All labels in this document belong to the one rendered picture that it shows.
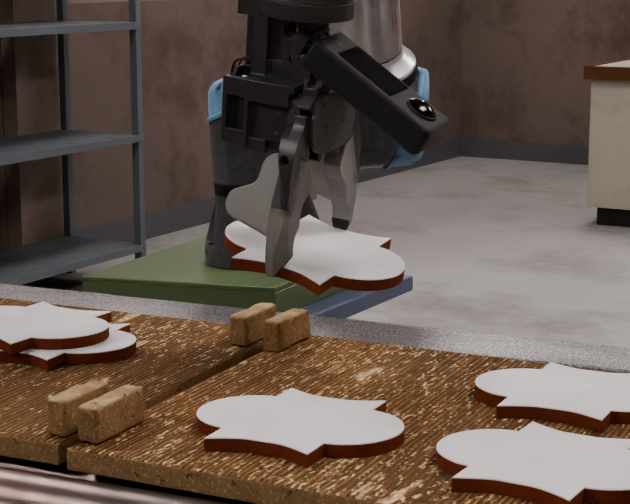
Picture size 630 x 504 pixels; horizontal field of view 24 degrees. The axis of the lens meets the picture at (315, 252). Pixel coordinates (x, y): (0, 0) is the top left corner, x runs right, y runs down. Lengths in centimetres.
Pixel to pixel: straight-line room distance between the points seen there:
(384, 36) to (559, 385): 66
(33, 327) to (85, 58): 523
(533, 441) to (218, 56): 636
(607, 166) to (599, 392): 617
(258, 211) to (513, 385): 23
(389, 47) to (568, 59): 787
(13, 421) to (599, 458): 41
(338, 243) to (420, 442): 23
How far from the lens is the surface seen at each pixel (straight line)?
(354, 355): 122
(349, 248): 116
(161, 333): 130
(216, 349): 124
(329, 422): 101
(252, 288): 163
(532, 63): 963
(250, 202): 111
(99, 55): 652
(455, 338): 136
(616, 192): 726
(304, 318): 126
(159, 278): 172
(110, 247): 586
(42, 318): 128
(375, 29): 166
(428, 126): 108
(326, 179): 119
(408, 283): 184
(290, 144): 108
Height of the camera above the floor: 125
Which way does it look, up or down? 11 degrees down
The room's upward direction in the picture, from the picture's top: straight up
